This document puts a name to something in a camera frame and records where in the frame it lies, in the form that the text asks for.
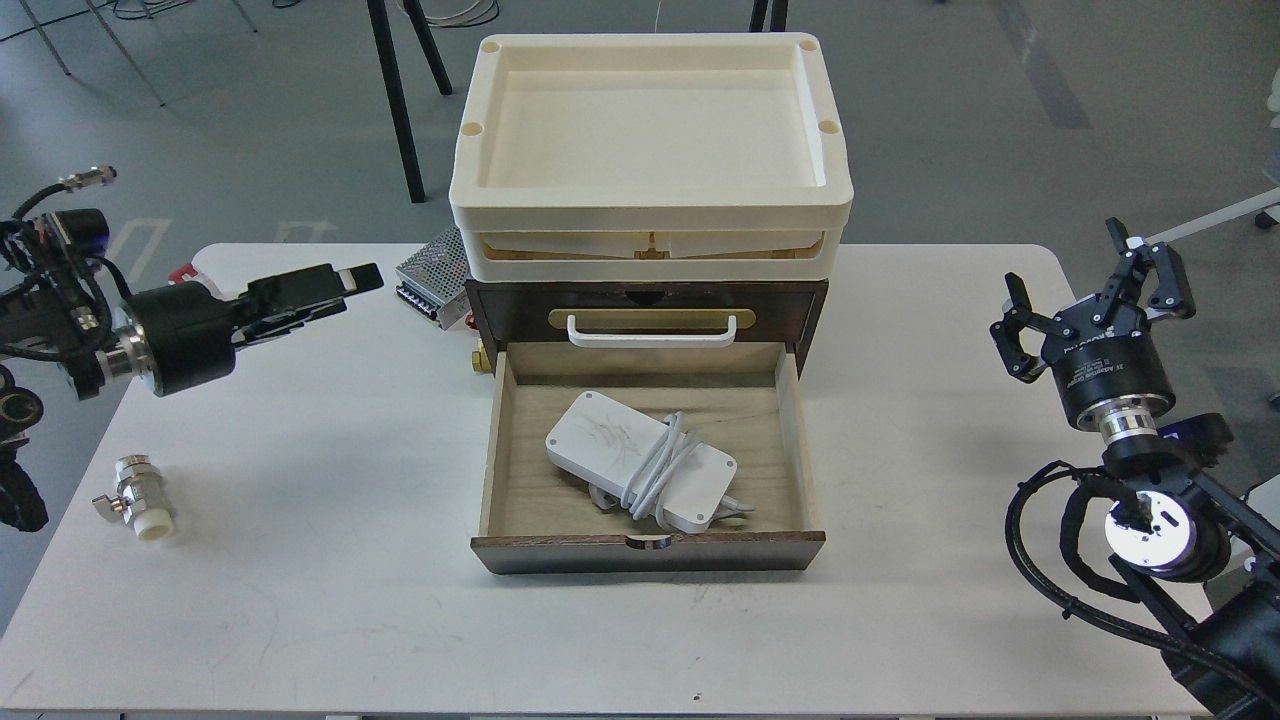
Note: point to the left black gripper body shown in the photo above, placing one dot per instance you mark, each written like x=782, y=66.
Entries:
x=189, y=333

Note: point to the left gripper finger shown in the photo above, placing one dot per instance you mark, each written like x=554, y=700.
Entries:
x=306, y=294

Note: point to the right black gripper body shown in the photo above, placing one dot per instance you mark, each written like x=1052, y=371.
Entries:
x=1102, y=363

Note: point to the white charger with cable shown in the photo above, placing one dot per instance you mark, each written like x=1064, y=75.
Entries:
x=648, y=468

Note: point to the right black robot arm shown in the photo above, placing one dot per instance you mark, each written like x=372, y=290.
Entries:
x=1149, y=525

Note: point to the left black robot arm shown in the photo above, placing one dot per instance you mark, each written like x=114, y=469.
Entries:
x=72, y=306

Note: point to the brass fitting beside cabinet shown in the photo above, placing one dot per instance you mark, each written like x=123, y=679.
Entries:
x=481, y=360

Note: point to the dark wooden cabinet body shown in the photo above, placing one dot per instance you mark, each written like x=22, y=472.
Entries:
x=785, y=312

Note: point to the red white small block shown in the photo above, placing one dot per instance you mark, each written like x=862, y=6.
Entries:
x=185, y=274

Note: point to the metal mesh power supply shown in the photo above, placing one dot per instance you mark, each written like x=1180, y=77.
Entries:
x=433, y=280

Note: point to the metal valve white cap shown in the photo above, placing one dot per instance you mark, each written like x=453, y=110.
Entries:
x=140, y=501

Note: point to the grey chair legs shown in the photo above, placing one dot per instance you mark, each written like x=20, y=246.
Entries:
x=90, y=40

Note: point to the open wooden drawer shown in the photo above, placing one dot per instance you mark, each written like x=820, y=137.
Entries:
x=744, y=399

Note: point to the black table leg right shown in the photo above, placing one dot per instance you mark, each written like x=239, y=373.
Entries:
x=768, y=16

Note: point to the white drawer handle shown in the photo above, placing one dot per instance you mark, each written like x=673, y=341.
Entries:
x=618, y=340

